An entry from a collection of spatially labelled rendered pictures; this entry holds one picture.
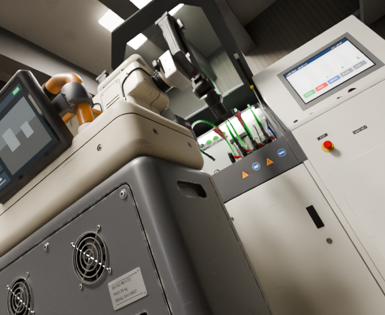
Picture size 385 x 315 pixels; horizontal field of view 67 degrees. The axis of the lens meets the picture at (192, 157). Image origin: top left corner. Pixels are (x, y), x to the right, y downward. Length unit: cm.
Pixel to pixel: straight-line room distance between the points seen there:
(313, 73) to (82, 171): 161
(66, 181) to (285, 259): 106
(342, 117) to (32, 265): 132
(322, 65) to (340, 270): 115
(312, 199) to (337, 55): 94
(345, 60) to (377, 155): 71
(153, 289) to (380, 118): 128
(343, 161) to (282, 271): 55
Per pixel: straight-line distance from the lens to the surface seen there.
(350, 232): 141
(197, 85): 131
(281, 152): 147
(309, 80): 192
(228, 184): 149
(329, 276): 142
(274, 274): 144
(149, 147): 51
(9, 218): 75
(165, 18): 149
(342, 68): 194
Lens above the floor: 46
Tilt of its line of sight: 23 degrees up
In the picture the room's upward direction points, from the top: 24 degrees counter-clockwise
